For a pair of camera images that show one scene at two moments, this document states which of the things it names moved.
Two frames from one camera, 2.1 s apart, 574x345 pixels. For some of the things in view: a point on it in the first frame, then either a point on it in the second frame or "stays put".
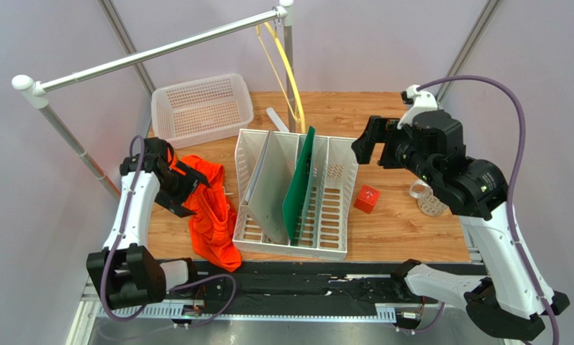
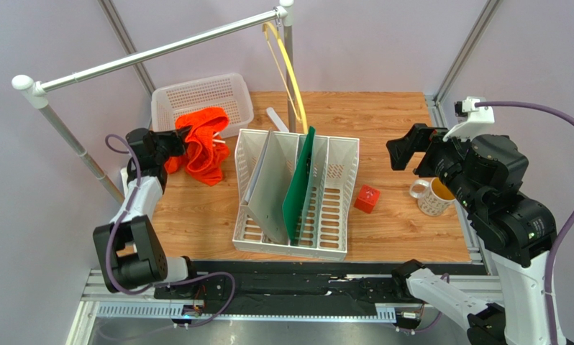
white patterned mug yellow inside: x=427 y=203 stays put
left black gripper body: x=175 y=191 → x=167 y=144
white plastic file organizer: x=325 y=232 stays put
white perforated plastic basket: x=198 y=111 stays put
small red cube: x=367 y=198 stays put
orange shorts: x=213 y=224 → x=204 y=152
